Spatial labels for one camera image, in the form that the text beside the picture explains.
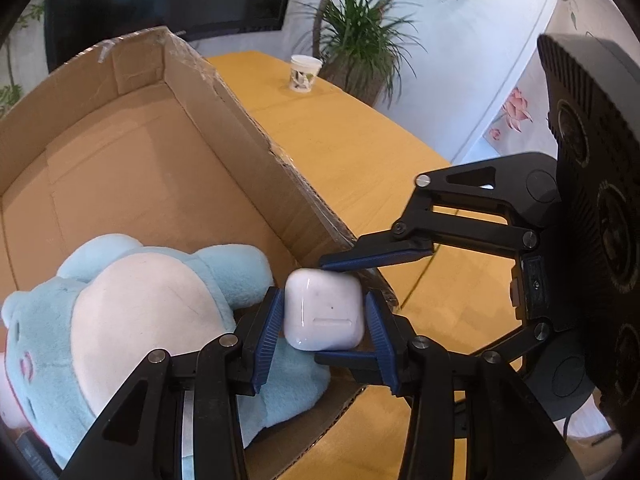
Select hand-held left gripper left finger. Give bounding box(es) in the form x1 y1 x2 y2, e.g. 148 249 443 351
70 286 287 480

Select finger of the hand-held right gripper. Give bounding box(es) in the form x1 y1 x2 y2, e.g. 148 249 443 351
314 321 553 386
319 151 561 275

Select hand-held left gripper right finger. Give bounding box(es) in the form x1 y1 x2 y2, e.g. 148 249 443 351
365 291 586 480

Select white earbuds case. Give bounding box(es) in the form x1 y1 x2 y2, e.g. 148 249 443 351
283 268 365 352

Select blue plush toy red headband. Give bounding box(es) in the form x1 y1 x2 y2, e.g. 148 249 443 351
0 232 331 468

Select large cardboard box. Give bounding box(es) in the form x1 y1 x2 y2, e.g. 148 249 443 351
0 26 401 480

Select white paper cup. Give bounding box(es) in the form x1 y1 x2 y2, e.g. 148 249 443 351
289 55 323 93

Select green potted palm plant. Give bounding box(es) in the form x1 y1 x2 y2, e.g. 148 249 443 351
295 0 506 108

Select black monitor screen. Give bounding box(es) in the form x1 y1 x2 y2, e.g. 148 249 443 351
44 0 300 73

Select slim potted tree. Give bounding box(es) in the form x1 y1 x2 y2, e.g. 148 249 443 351
0 5 46 118

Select pink lotus wall decal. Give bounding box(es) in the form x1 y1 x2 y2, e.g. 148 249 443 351
487 87 533 143

